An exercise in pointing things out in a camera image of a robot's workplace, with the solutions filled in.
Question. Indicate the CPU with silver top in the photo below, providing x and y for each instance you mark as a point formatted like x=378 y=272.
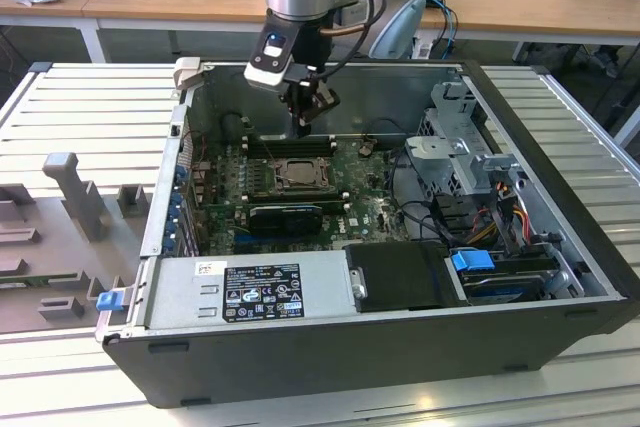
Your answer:
x=304 y=173

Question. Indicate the black RAM slot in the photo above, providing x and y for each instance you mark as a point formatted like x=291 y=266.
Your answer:
x=300 y=197
x=270 y=144
x=300 y=201
x=300 y=194
x=270 y=139
x=270 y=149
x=270 y=153

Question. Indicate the CPU socket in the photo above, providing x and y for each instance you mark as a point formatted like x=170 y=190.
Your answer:
x=276 y=190

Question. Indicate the pale blue teach pendant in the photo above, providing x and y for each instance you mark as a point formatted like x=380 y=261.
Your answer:
x=400 y=27

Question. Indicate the silver coin cell battery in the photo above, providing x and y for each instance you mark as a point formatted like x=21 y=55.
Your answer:
x=364 y=150

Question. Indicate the green motherboard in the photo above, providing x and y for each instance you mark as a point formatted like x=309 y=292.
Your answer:
x=370 y=197

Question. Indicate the metal drive cage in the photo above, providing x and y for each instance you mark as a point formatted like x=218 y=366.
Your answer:
x=450 y=147

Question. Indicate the metal rear port block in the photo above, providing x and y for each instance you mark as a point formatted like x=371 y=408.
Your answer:
x=200 y=182

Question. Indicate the black graphics card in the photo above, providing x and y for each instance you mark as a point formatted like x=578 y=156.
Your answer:
x=285 y=222

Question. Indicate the green RAM stick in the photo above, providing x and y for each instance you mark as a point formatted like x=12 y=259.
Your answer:
x=230 y=207
x=25 y=281

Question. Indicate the black plastic shroud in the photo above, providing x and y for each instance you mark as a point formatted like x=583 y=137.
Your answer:
x=400 y=277

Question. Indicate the blue disk carrier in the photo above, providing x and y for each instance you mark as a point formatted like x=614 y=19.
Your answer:
x=470 y=267

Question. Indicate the silver power supply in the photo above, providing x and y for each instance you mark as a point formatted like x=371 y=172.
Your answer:
x=175 y=297

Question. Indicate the hard disk drive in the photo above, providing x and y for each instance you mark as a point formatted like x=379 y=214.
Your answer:
x=505 y=292

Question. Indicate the grey parts rack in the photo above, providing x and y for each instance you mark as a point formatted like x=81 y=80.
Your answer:
x=55 y=227

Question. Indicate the blue plastic latch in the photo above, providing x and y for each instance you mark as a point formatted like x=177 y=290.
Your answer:
x=110 y=302

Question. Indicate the black and silver PC case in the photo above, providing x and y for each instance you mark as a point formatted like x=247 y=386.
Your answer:
x=350 y=372

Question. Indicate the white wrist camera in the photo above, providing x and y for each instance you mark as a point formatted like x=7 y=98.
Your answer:
x=270 y=72

